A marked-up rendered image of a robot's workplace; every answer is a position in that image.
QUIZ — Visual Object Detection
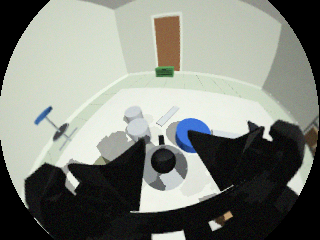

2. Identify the blue short cylinder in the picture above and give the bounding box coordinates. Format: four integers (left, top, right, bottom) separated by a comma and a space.
176, 119, 211, 153

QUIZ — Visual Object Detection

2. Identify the white cup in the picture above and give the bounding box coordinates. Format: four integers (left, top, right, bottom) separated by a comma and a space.
124, 105, 144, 121
127, 119, 152, 145

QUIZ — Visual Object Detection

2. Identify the glass french press with black handle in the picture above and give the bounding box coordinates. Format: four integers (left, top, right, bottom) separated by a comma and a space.
143, 135, 188, 191

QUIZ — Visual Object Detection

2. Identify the orange cube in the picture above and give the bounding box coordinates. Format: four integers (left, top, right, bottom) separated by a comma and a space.
215, 212, 233, 227

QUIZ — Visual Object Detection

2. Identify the white flat bar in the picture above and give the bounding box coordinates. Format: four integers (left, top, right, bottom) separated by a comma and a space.
212, 129, 241, 139
156, 107, 180, 125

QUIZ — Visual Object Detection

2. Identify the pale yellow cube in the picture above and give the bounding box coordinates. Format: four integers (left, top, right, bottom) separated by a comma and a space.
95, 156, 111, 165

